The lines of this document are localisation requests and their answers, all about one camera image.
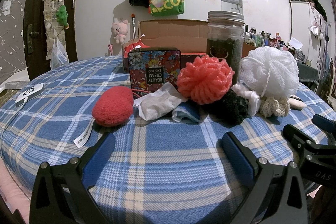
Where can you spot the white charger device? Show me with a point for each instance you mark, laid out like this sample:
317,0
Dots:
29,94

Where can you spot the white wardrobe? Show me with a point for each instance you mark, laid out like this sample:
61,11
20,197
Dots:
308,31

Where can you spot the pink plush toy on wall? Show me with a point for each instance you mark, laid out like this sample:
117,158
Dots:
120,30

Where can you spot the blue cloth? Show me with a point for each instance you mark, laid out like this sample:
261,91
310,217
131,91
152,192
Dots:
186,111

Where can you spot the hanging door organizer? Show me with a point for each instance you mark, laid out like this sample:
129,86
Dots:
52,26

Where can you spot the beige crochet scrunchie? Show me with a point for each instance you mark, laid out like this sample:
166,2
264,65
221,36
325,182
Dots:
273,107

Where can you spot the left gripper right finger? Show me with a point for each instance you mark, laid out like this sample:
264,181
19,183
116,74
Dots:
276,193

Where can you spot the white sachet bag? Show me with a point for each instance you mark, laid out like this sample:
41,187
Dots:
157,104

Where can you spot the red heart plush sponge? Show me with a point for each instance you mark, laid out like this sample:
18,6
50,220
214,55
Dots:
114,106

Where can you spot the dark green covered side table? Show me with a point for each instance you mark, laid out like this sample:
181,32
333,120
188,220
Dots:
307,74

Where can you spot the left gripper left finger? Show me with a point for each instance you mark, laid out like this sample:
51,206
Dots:
48,203

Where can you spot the plastic bag on door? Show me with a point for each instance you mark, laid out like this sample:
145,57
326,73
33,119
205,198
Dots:
59,55

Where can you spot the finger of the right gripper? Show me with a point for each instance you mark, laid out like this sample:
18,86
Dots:
325,124
315,160

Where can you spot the white fluffy scrunchie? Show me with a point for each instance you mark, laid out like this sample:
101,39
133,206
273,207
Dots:
254,100

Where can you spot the orange handled stick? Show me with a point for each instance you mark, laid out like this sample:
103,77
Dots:
133,25

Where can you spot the beige powder puff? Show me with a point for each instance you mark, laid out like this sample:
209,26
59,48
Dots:
296,104

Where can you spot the cardboard box red interior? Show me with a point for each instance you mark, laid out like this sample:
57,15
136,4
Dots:
188,36

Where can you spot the black scrunchie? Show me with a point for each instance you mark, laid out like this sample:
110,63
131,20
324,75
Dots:
231,109

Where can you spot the floral cosmetic tin box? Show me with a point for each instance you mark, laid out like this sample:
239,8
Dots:
150,68

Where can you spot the white mesh bath pouf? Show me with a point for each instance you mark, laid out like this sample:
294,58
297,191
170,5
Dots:
270,72

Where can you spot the large glass jar dark contents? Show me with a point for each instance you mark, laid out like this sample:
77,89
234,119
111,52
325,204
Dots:
225,38

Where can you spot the green plush on door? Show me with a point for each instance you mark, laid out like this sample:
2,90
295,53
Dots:
62,16

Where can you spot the coral mesh bath pouf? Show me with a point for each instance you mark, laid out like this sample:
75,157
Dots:
205,80

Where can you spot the dark wooden door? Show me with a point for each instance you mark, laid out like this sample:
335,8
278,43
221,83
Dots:
43,22

